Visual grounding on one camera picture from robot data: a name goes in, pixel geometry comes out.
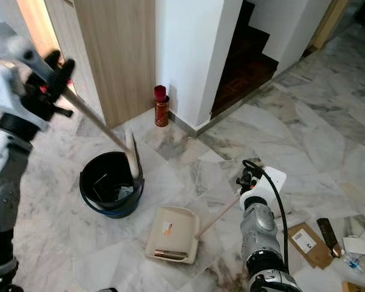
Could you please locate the dark brown elongated packet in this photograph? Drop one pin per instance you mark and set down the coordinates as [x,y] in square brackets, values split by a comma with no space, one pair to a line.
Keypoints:
[328,237]

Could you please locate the flat brown cardboard piece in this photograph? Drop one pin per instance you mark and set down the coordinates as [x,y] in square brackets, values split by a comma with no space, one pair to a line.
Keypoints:
[307,243]

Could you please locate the clear plastic bottle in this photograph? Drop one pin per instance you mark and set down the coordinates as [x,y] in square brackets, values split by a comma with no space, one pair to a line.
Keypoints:
[354,262]

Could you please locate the black plastic bucket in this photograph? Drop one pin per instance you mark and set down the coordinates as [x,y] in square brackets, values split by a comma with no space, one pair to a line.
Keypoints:
[109,208]

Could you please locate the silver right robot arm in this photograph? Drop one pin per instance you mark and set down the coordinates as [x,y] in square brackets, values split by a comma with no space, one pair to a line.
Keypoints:
[261,234]

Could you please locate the wooden door frame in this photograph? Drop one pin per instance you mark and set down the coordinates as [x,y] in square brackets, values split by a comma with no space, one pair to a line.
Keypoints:
[328,23]

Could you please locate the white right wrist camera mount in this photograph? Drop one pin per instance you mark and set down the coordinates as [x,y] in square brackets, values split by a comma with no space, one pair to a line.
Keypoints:
[271,185]

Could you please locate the red spray can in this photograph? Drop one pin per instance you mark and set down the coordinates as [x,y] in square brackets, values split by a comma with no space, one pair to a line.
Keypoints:
[161,109]

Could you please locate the dark wooden staircase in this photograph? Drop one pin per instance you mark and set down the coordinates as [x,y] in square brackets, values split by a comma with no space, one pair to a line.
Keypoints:
[243,64]

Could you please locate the bronze cylindrical tube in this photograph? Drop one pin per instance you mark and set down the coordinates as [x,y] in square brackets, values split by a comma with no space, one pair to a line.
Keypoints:
[170,253]

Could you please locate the white crumpled paper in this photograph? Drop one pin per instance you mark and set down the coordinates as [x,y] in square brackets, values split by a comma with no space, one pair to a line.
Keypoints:
[362,246]

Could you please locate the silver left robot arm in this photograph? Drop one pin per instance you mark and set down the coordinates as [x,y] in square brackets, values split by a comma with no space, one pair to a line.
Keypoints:
[6,182]

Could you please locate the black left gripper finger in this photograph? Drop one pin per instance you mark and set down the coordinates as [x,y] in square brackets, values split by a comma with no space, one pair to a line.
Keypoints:
[66,76]
[52,58]

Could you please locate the light wood wall cabinet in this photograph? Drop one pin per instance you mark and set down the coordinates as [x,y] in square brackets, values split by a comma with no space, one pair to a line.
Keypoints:
[115,55]

